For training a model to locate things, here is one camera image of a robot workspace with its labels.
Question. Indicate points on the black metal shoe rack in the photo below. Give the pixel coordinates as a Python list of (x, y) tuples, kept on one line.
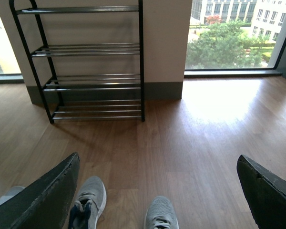
[(51, 86)]

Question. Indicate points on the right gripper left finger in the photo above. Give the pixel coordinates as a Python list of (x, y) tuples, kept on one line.
[(45, 203)]

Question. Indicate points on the light blue slide sandal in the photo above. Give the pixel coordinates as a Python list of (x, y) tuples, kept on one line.
[(11, 193)]

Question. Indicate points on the grey sneaker with blue lining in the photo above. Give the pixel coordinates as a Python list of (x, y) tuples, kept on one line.
[(89, 204)]

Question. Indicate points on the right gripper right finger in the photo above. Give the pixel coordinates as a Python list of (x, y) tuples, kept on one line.
[(265, 193)]

